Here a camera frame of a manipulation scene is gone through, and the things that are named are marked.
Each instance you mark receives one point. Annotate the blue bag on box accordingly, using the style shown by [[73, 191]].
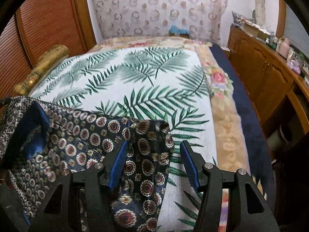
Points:
[[176, 31]]

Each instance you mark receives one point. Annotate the palm leaf print blanket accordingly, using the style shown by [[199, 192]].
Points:
[[158, 97]]

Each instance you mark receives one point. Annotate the navy bed sheet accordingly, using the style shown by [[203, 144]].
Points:
[[256, 144]]

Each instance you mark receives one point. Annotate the wooden sideboard cabinet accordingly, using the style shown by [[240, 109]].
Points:
[[274, 89]]

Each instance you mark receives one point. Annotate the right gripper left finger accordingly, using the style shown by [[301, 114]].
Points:
[[60, 210]]

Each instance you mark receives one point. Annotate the circle patterned sheer curtain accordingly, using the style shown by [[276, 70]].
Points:
[[201, 19]]

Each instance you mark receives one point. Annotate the cardboard box on cabinet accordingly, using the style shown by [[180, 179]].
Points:
[[255, 30]]

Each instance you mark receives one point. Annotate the gold patterned folded cloth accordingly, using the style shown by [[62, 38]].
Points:
[[46, 63]]

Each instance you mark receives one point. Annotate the brown louvered wardrobe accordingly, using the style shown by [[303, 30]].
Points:
[[36, 26]]

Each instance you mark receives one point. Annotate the cream tied curtain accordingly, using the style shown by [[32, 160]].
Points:
[[260, 12]]

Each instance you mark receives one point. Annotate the navy patterned medallion garment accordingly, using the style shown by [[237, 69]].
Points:
[[39, 140]]

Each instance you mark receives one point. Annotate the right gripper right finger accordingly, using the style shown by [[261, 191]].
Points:
[[247, 208]]

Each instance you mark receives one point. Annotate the pink thermos jug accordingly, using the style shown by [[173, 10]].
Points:
[[284, 47]]

